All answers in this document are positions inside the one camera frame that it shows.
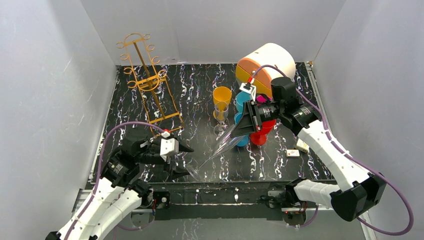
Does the red plastic wine glass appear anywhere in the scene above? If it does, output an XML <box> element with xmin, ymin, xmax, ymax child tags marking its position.
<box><xmin>250</xmin><ymin>119</ymin><xmax>276</xmax><ymax>146</ymax></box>

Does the magenta plastic wine glass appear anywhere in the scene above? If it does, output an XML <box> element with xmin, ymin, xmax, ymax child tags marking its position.
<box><xmin>256</xmin><ymin>95</ymin><xmax>267</xmax><ymax>103</ymax></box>

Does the light blue plastic wine glass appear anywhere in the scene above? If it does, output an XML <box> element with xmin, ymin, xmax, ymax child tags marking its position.
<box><xmin>235</xmin><ymin>91</ymin><xmax>251</xmax><ymax>113</ymax></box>

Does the clear wine glass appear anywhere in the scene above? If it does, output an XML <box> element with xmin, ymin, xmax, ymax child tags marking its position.
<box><xmin>213</xmin><ymin>101</ymin><xmax>229</xmax><ymax>136</ymax></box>
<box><xmin>186</xmin><ymin>124</ymin><xmax>247</xmax><ymax>181</ymax></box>

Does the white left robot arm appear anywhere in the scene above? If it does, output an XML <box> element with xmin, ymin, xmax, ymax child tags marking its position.
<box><xmin>46</xmin><ymin>132</ymin><xmax>194</xmax><ymax>240</ymax></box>

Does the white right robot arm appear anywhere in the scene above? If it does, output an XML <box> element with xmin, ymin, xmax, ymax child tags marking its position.
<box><xmin>230</xmin><ymin>77</ymin><xmax>386</xmax><ymax>222</ymax></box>

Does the orange plastic wine glass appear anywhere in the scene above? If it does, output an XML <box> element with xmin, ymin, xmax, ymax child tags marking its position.
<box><xmin>212</xmin><ymin>86</ymin><xmax>232</xmax><ymax>107</ymax></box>

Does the black marble table mat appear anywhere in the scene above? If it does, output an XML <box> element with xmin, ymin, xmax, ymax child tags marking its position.
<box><xmin>99</xmin><ymin>64</ymin><xmax>332</xmax><ymax>182</ymax></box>

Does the cream rectangular box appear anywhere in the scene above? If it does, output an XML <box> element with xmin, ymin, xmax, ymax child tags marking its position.
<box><xmin>294</xmin><ymin>138</ymin><xmax>310</xmax><ymax>153</ymax></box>

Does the small white box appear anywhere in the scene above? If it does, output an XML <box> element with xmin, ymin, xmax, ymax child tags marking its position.
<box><xmin>286</xmin><ymin>149</ymin><xmax>301</xmax><ymax>158</ymax></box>

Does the round drawer cabinet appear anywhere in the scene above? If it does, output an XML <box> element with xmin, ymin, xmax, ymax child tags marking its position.
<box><xmin>235</xmin><ymin>43</ymin><xmax>296</xmax><ymax>98</ymax></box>

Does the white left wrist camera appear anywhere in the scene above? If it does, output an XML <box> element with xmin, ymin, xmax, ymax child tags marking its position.
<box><xmin>159</xmin><ymin>129</ymin><xmax>179</xmax><ymax>162</ymax></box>

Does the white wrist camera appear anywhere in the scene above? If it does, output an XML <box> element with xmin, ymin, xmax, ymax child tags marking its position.
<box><xmin>159</xmin><ymin>129</ymin><xmax>179</xmax><ymax>162</ymax></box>
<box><xmin>239</xmin><ymin>77</ymin><xmax>257</xmax><ymax>101</ymax></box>

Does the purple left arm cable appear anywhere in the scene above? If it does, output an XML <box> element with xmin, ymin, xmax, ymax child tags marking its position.
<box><xmin>62</xmin><ymin>121</ymin><xmax>167</xmax><ymax>240</ymax></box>

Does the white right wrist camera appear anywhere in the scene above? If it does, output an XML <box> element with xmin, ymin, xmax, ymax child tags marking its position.
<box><xmin>239</xmin><ymin>77</ymin><xmax>257</xmax><ymax>101</ymax></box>

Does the gold wire wine glass rack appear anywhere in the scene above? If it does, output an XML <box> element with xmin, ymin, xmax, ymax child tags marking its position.
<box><xmin>116</xmin><ymin>33</ymin><xmax>184</xmax><ymax>133</ymax></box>

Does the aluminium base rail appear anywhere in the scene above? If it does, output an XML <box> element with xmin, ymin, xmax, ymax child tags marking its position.
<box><xmin>88</xmin><ymin>184</ymin><xmax>377</xmax><ymax>240</ymax></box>

